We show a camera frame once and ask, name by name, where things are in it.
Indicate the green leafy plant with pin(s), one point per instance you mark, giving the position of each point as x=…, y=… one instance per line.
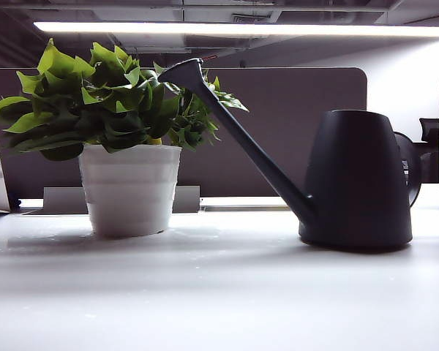
x=106, y=98

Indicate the large grey desk partition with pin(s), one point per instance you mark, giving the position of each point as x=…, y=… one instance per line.
x=278, y=120

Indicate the black office chair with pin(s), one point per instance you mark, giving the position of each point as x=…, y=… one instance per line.
x=428, y=129

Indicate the white plastic plant pot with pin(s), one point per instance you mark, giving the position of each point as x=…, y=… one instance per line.
x=131, y=190

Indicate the white leaning board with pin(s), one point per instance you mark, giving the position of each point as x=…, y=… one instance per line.
x=1, y=190

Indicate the long ceiling light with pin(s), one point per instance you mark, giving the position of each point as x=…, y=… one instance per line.
x=223, y=28

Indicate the dark grey watering can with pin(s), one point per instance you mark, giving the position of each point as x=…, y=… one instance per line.
x=355, y=175

